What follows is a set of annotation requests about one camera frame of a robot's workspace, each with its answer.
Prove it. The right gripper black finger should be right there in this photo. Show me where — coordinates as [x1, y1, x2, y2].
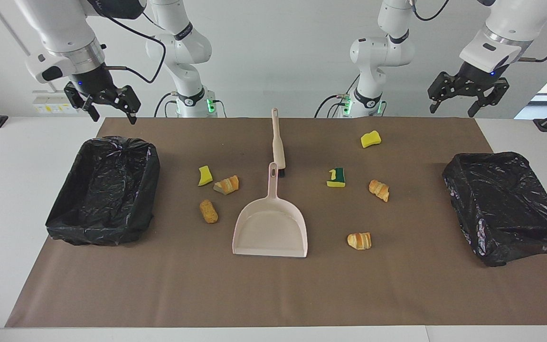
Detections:
[64, 82, 101, 123]
[112, 85, 141, 125]

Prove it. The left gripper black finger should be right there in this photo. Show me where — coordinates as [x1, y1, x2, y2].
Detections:
[467, 81, 510, 118]
[428, 72, 459, 114]

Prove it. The plain yellow sponge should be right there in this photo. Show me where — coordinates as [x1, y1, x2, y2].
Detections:
[360, 130, 382, 149]

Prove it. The orange striped toy croissant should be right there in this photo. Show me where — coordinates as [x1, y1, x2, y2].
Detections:
[368, 179, 390, 203]
[347, 232, 372, 251]

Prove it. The yellow sponge green scourer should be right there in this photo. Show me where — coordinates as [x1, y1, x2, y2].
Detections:
[327, 168, 346, 188]

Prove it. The brown toy bread roll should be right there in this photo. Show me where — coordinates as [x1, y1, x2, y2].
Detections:
[199, 199, 219, 224]

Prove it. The beige handled hand brush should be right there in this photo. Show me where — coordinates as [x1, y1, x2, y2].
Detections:
[272, 108, 287, 179]

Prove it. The pale pink plastic dustpan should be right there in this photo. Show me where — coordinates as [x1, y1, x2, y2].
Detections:
[232, 162, 308, 258]

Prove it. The bin lined black plastic bag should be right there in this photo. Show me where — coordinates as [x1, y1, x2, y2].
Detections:
[46, 136, 161, 247]
[442, 152, 547, 267]

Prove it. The cut toy croissant piece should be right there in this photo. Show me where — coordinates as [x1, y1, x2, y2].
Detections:
[213, 175, 240, 195]

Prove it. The brown table mat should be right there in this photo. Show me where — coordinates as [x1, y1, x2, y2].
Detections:
[5, 117, 547, 328]

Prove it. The white wall outlet box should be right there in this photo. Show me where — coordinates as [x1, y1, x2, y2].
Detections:
[32, 90, 83, 114]

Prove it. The black right base cable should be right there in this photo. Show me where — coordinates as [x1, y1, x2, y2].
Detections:
[154, 92, 227, 118]

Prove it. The black base cable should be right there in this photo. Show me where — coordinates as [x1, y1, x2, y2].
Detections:
[314, 74, 360, 118]
[154, 92, 227, 118]

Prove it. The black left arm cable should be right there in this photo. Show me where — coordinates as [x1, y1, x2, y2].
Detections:
[409, 0, 547, 63]

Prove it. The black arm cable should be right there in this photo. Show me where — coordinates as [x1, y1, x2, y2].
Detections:
[86, 0, 167, 85]
[409, 0, 547, 63]

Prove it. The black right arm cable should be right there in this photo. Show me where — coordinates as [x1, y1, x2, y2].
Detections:
[86, 0, 167, 85]

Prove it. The grey wall conduit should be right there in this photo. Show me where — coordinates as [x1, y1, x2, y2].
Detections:
[0, 0, 60, 93]

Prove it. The black left base cable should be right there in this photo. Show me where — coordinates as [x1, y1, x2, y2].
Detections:
[314, 74, 360, 118]

